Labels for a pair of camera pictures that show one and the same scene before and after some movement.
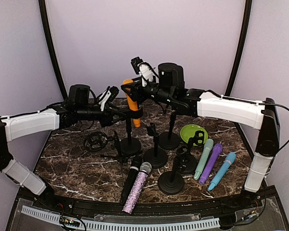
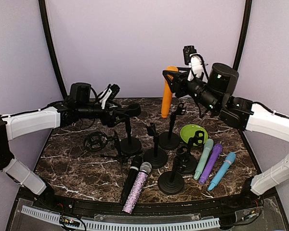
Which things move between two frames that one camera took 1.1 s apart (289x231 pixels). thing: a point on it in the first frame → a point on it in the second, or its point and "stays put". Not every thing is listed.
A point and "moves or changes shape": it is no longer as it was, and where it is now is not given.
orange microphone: x=133 y=104 moves or changes shape
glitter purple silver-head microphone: x=137 y=190 stays put
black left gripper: x=107 y=120 stays put
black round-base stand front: x=157 y=157 stays put
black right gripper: x=136 y=94 → x=177 y=85
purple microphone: x=216 y=149 stays put
